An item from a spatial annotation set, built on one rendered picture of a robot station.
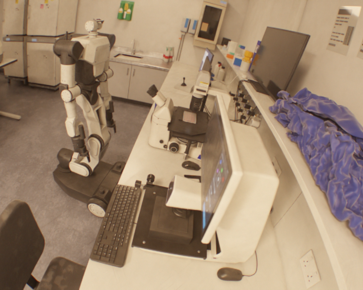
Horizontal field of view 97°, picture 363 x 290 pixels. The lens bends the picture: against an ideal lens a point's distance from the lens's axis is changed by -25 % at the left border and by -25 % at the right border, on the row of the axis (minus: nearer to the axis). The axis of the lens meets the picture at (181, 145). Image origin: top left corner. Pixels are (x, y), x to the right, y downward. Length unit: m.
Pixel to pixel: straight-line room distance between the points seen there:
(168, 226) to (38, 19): 3.80
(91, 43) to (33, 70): 3.04
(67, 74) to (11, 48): 3.44
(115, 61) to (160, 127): 2.32
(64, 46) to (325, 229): 1.37
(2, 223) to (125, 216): 0.53
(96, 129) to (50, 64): 2.58
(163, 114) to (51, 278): 1.12
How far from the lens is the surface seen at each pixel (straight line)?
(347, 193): 0.65
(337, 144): 0.65
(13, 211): 0.84
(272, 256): 1.14
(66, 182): 2.00
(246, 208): 0.68
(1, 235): 0.84
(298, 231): 1.06
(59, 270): 1.22
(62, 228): 1.91
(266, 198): 0.66
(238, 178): 0.44
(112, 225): 0.97
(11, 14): 4.62
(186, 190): 0.74
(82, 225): 1.90
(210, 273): 0.95
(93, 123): 1.61
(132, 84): 3.56
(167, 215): 0.84
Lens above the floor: 1.59
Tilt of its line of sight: 33 degrees down
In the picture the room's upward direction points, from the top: 15 degrees clockwise
